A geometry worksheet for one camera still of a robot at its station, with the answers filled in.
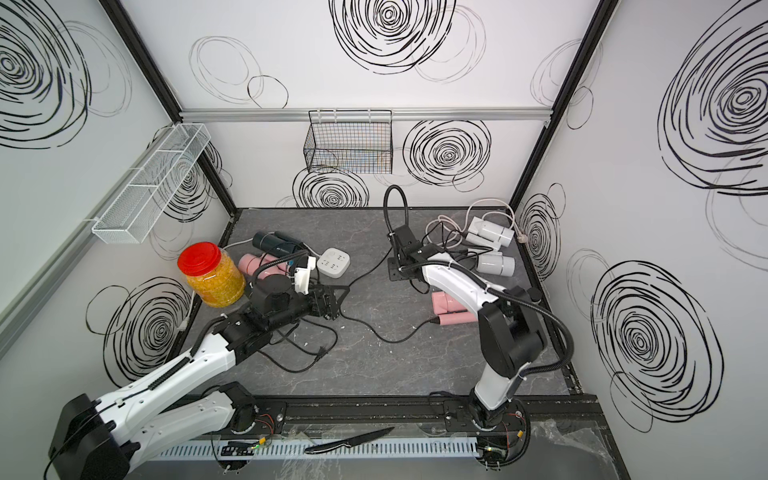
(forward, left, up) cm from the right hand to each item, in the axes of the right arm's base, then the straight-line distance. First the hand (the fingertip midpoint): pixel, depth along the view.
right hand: (399, 269), depth 89 cm
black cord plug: (-22, +22, -11) cm, 33 cm away
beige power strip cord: (+31, -27, -10) cm, 42 cm away
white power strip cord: (+16, +61, -10) cm, 64 cm away
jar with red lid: (-7, +52, +5) cm, 53 cm away
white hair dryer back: (+21, -32, -8) cm, 39 cm away
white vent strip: (-43, +2, -11) cm, 44 cm away
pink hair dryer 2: (-9, -15, -9) cm, 20 cm away
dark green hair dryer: (+14, +44, -6) cm, 47 cm away
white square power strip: (+8, +23, -8) cm, 25 cm away
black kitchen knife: (-42, +12, -11) cm, 45 cm away
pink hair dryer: (+4, +49, -4) cm, 49 cm away
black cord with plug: (-12, -11, -10) cm, 19 cm away
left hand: (-12, +15, +9) cm, 21 cm away
